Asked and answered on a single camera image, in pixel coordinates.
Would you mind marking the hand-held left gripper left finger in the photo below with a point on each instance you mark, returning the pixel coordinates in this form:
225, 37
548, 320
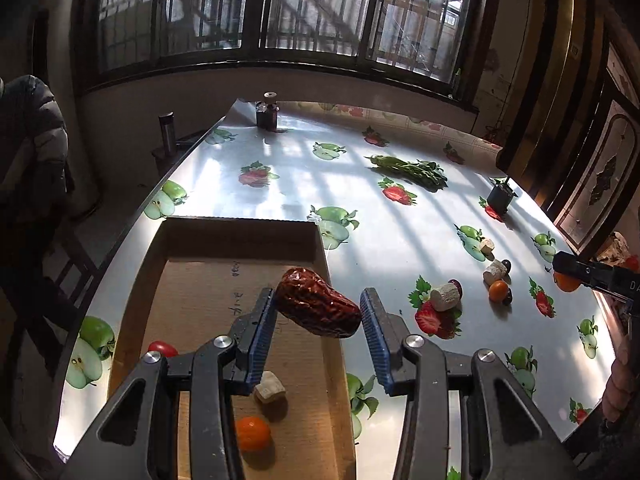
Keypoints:
260, 345

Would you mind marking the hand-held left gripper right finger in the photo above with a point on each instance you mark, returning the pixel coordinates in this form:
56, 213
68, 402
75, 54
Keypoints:
375, 345

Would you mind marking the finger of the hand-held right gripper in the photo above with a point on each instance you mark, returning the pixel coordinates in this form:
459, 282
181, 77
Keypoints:
575, 265

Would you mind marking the white yam piece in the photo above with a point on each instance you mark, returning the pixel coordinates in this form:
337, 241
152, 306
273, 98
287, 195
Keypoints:
446, 296
270, 391
486, 246
495, 270

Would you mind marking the large red date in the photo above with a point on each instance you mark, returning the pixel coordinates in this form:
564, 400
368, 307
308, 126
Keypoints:
320, 305

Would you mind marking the cardboard tray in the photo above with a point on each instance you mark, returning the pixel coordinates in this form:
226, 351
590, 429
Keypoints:
200, 285

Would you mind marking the red cherry tomato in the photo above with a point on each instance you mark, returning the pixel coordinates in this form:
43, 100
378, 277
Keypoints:
162, 347

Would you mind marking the person's right hand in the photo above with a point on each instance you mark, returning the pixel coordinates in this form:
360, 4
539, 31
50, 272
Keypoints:
617, 385

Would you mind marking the small black pot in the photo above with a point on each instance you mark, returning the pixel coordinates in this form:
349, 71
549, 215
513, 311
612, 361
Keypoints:
500, 197

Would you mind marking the fruit print tablecloth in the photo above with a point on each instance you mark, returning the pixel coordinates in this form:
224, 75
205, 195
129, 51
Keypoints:
400, 240

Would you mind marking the wooden door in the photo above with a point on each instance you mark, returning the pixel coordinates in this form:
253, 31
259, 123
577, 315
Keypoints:
590, 150

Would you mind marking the green leafy vegetable bunch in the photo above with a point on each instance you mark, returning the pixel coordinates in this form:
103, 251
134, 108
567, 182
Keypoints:
410, 170

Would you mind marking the wooden chair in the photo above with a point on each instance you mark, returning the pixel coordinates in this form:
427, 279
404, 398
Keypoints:
70, 270

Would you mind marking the dark metal stand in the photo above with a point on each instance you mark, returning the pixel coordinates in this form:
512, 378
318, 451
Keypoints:
165, 162

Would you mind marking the metal thermos flask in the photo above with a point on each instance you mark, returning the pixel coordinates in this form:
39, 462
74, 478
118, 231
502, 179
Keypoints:
167, 132

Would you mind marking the dark jar with white cap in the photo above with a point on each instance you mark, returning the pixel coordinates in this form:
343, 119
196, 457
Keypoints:
266, 112

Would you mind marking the barred window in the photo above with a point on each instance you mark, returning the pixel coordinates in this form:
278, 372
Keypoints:
280, 10

